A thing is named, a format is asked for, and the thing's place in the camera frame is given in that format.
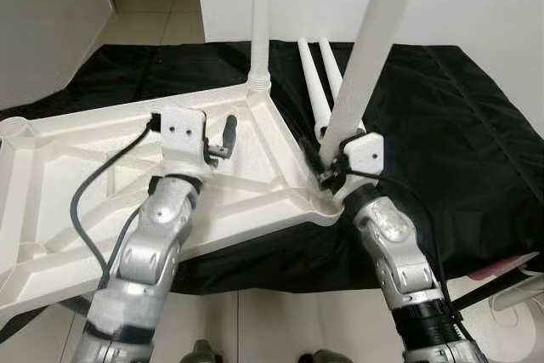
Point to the white plastic table leg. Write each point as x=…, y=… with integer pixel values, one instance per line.
x=260, y=14
x=310, y=82
x=374, y=40
x=330, y=65

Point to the black table cloth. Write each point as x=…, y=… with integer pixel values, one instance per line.
x=467, y=142

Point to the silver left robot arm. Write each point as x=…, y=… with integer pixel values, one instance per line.
x=153, y=244

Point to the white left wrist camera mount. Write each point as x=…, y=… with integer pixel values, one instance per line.
x=183, y=138

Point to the grey left robot foot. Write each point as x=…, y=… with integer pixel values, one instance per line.
x=202, y=353

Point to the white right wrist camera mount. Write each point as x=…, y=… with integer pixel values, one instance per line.
x=365, y=155

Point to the white plastic children table top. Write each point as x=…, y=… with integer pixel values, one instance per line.
x=85, y=176

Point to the grey right robot foot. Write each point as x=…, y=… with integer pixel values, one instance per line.
x=327, y=357

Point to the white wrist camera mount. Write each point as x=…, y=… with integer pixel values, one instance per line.
x=365, y=155
x=183, y=138

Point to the grey robot foot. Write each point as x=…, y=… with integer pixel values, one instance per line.
x=202, y=353
x=327, y=357

